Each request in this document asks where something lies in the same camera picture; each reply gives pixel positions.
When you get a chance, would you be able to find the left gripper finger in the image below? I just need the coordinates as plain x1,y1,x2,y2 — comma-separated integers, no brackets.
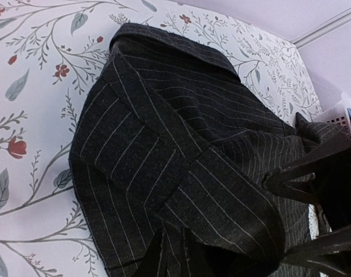
134,229,168,277

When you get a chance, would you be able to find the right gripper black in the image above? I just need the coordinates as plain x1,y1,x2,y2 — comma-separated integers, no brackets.
262,133,351,231

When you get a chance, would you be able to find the black pinstriped long sleeve shirt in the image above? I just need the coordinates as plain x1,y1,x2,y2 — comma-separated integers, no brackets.
69,23,344,276

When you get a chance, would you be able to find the white plastic laundry basket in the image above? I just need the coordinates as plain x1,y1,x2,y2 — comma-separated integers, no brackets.
316,92,351,134

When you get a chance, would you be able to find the floral patterned tablecloth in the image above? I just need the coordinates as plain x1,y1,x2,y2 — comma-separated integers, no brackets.
0,1,322,276

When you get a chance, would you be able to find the right aluminium frame post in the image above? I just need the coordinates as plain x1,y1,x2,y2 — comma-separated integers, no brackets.
291,8,351,49

